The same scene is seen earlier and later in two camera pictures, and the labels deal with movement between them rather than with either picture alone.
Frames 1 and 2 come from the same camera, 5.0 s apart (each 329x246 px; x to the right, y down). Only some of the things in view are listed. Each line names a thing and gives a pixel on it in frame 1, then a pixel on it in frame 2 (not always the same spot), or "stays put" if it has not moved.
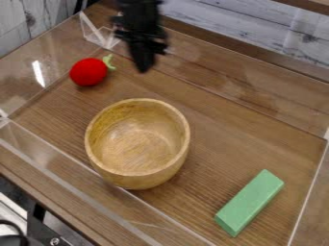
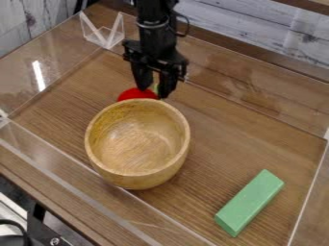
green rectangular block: (244, 209) stays put
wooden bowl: (137, 140) stays put
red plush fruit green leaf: (89, 71) -> (134, 93)
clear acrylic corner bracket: (104, 36) stays put
